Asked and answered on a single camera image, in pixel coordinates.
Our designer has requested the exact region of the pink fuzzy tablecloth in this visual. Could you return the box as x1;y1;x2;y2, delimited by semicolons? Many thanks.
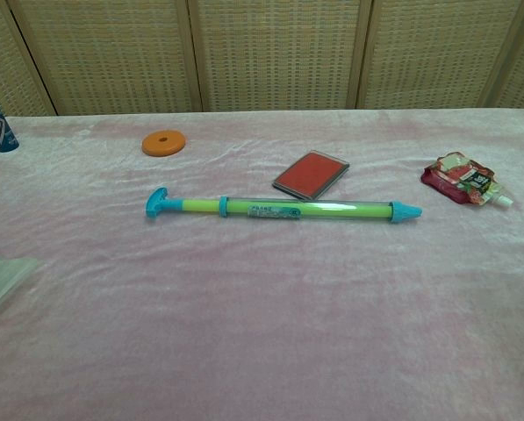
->
0;106;524;421

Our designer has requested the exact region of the orange disc with hole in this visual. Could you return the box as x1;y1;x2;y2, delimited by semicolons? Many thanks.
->
140;130;188;158

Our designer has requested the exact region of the blue patterned spray bottle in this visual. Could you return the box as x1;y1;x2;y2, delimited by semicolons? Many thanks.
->
0;86;20;153

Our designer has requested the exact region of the woven wooden folding screen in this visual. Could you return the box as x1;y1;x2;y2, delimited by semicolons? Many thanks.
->
0;0;524;118

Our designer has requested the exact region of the green and blue water pump toy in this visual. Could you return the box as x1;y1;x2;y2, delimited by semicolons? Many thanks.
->
145;187;424;225

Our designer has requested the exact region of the red ink pad case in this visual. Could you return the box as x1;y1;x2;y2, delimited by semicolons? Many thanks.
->
271;149;351;203

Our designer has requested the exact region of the red spouted drink pouch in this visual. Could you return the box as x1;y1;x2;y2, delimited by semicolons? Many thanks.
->
420;151;515;208

